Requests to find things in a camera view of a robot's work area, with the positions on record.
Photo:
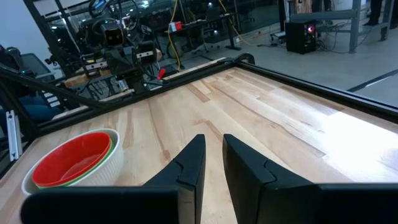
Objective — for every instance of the black table clamp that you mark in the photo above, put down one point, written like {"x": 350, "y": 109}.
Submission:
{"x": 248, "y": 57}

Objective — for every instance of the person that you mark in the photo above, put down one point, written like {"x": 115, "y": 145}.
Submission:
{"x": 374, "y": 12}

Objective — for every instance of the black computer tower red light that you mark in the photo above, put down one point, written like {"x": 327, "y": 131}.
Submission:
{"x": 298, "y": 39}

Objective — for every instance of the black aluminium table frame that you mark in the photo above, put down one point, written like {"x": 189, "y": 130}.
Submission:
{"x": 311, "y": 87}

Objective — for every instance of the grey table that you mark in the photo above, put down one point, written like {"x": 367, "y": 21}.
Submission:
{"x": 323, "y": 15}

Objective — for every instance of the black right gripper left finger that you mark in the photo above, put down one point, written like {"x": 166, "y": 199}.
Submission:
{"x": 189, "y": 174}

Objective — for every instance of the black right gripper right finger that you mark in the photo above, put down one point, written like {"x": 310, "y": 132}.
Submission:
{"x": 248, "y": 186}

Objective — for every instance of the black desk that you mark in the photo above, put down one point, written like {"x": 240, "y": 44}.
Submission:
{"x": 205, "y": 21}

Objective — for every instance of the small red tool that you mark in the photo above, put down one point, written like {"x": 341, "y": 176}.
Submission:
{"x": 161, "y": 73}

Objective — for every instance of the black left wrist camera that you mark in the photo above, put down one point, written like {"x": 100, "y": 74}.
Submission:
{"x": 112, "y": 35}

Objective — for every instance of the red white box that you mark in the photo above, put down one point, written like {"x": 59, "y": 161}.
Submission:
{"x": 175, "y": 26}

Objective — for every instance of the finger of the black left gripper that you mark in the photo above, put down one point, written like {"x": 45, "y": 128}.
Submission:
{"x": 131, "y": 82}
{"x": 140, "y": 82}

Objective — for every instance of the white ribbed bowl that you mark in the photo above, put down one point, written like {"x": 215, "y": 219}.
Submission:
{"x": 109, "y": 168}

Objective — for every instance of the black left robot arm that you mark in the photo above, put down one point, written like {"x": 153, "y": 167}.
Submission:
{"x": 90, "y": 31}

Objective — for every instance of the silver aluminium extrusion piece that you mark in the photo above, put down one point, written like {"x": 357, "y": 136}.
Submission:
{"x": 14, "y": 137}

